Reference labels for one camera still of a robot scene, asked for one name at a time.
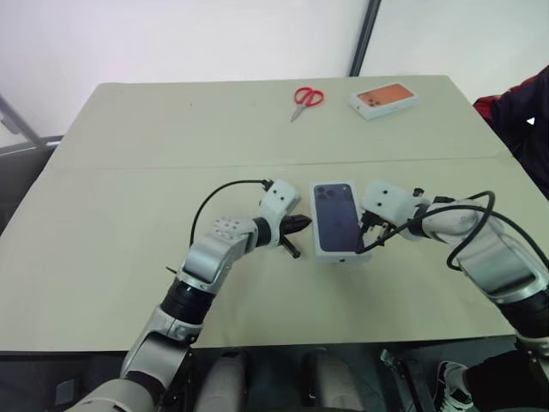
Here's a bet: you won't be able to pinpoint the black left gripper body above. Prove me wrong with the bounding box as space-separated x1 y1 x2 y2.
277 213 302 261

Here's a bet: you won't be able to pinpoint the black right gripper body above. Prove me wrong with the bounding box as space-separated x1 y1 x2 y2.
358 209 401 249

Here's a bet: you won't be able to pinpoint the white phone box lid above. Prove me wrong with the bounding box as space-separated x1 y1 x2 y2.
309 179 374 266

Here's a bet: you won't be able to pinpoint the white box with orange phone print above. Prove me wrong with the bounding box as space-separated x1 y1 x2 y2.
348 82 420 121

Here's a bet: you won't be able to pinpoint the metal table clamp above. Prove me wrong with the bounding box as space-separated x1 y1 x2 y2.
379 348 408 369

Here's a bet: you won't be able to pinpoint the grey rounded shape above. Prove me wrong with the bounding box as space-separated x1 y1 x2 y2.
200 353 250 412

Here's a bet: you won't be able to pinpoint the white and black sneaker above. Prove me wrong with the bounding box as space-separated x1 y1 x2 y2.
436 360 472 409

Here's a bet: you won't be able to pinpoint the person in dark clothes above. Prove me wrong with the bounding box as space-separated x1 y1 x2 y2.
473 64 549 199

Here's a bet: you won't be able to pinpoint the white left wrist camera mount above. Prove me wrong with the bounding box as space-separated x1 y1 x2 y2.
256 179 303 251

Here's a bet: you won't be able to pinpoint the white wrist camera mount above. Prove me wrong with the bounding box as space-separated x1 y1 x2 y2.
360 179 431 233
256 179 303 251

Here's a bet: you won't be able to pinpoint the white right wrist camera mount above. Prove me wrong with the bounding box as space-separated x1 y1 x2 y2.
360 179 431 233

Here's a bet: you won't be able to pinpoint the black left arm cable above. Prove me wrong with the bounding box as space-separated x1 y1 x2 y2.
190 178 272 249

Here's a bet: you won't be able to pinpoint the red handled scissors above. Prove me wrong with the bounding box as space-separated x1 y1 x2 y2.
289 86 325 124

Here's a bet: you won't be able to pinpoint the dark window frame post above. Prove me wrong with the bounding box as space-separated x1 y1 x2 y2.
346 0 383 78

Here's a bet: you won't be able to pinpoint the grey metal frame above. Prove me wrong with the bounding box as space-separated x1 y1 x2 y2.
0 92 64 158

